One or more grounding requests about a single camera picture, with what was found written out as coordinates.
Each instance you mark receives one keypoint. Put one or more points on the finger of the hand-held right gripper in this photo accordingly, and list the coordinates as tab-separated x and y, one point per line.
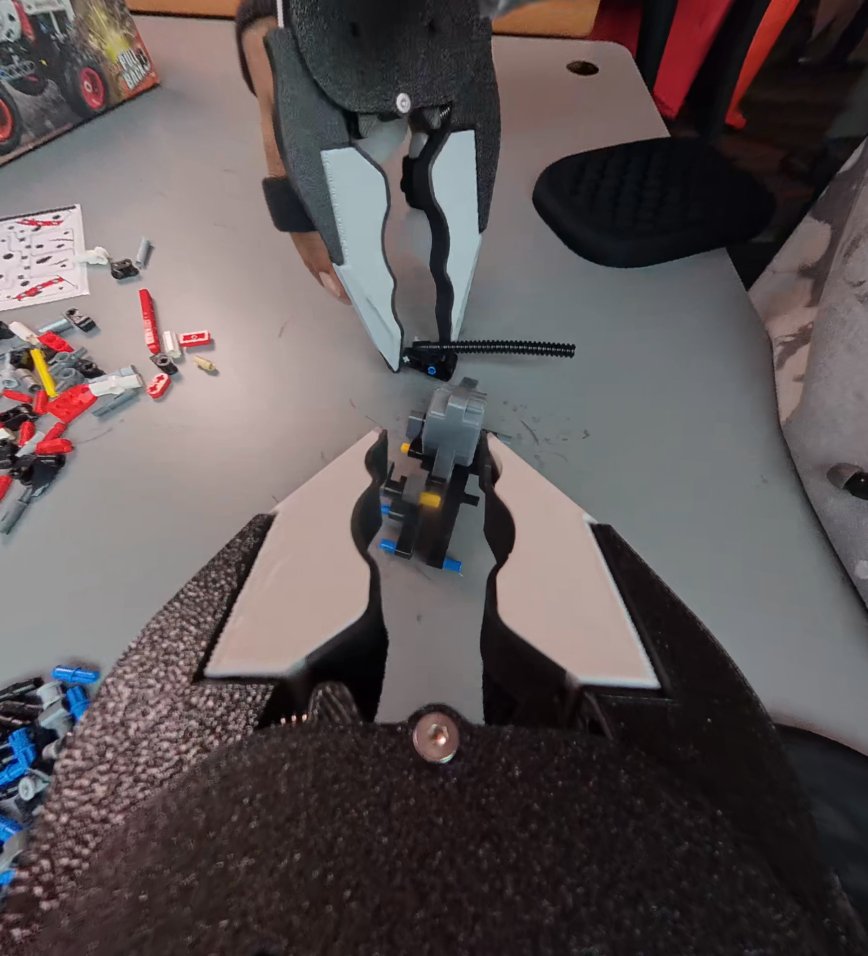
355	224
460	209

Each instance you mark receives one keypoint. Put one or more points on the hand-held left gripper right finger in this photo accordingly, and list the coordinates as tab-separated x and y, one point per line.
568	597

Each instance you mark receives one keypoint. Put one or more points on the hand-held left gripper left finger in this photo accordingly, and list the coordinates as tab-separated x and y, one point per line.
292	597

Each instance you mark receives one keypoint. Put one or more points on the grey toy motor assembly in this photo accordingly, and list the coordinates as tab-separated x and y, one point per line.
452	433

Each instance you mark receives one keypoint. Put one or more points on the red oval link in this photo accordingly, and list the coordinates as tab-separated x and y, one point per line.
158	385

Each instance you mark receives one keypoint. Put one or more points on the grey desk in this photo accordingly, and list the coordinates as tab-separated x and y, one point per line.
628	411

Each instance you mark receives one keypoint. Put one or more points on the person's right hand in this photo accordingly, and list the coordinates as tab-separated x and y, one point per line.
322	269

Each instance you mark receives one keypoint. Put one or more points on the black chair armrest pad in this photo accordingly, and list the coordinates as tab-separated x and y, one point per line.
650	202

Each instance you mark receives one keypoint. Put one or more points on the red small plate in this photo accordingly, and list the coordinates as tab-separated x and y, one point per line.
195	337

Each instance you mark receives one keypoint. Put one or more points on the tan small pin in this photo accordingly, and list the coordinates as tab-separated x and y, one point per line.
204	364

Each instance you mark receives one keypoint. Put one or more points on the white small brick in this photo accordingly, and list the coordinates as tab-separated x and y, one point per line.
171	343

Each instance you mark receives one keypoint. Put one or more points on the red holed beam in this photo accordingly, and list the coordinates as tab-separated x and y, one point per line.
148	321

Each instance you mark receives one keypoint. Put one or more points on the black small connector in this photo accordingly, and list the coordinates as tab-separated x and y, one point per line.
165	364

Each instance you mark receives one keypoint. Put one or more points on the red plastic container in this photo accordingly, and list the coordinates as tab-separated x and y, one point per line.
676	60

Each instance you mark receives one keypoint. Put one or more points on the pile of mixed toy parts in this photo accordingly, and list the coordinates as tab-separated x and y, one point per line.
68	403

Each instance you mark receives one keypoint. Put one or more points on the sticker sheet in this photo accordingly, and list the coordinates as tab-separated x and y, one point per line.
15	261

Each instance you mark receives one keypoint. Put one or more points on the toy truck set box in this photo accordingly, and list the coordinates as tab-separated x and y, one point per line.
30	75

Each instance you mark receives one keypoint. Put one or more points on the person's grey hoodie torso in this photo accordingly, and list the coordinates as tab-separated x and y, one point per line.
852	336

